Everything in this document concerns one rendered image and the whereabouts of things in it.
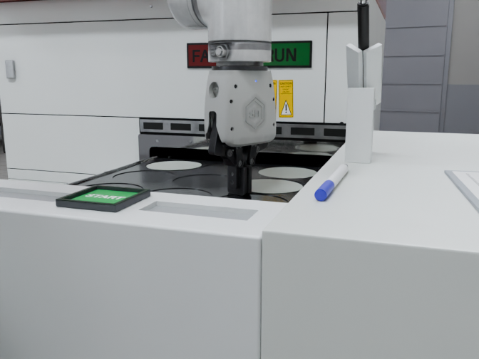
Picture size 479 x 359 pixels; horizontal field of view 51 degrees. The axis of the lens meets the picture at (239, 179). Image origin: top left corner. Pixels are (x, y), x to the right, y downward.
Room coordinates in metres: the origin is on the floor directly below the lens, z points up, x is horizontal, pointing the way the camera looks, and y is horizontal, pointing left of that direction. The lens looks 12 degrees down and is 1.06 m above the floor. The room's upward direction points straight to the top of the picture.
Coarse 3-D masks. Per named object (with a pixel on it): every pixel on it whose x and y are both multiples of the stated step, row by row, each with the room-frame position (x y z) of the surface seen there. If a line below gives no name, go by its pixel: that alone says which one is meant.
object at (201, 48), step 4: (188, 48) 1.01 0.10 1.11; (192, 48) 1.00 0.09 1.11; (196, 48) 1.00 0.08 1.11; (200, 48) 1.00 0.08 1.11; (204, 48) 1.00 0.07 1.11; (188, 52) 1.01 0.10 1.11; (192, 52) 1.00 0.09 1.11; (196, 52) 1.00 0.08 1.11; (200, 52) 1.00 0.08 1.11; (204, 52) 1.00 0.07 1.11; (192, 56) 1.00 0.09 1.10; (196, 56) 1.00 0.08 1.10; (200, 56) 1.00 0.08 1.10; (204, 56) 1.00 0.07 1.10; (192, 60) 1.00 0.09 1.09; (196, 60) 1.00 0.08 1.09; (200, 60) 1.00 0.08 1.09; (204, 60) 1.00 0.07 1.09; (192, 64) 1.00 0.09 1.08; (196, 64) 1.00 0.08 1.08; (200, 64) 1.00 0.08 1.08; (204, 64) 1.00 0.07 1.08; (208, 64) 0.99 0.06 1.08; (212, 64) 0.99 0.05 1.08
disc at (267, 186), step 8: (256, 184) 0.73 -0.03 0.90; (264, 184) 0.73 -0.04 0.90; (272, 184) 0.73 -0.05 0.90; (280, 184) 0.74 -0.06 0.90; (288, 184) 0.74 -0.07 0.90; (296, 184) 0.74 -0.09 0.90; (264, 192) 0.68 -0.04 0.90; (272, 192) 0.68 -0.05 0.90; (280, 192) 0.68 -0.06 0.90; (288, 192) 0.68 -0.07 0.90
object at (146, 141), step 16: (144, 144) 1.03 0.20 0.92; (160, 144) 1.02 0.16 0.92; (176, 144) 1.01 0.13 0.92; (192, 144) 0.99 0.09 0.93; (208, 144) 0.98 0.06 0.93; (272, 144) 0.94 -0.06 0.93; (288, 144) 0.93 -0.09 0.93; (304, 144) 0.92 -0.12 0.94; (320, 144) 0.91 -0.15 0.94; (336, 144) 0.90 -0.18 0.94
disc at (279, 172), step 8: (272, 168) 0.87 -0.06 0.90; (280, 168) 0.87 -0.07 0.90; (288, 168) 0.87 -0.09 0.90; (296, 168) 0.87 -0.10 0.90; (304, 168) 0.87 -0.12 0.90; (272, 176) 0.80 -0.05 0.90; (280, 176) 0.80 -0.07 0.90; (288, 176) 0.80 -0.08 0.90; (296, 176) 0.80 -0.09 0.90; (304, 176) 0.80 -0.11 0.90
